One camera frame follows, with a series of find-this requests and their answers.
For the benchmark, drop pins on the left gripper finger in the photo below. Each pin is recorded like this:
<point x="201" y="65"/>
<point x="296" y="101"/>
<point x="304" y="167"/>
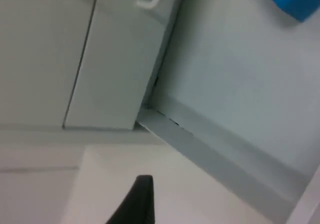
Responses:
<point x="140" y="204"/>

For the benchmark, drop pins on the small grey chest of drawers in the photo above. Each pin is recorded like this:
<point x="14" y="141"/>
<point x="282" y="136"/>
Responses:
<point x="112" y="67"/>

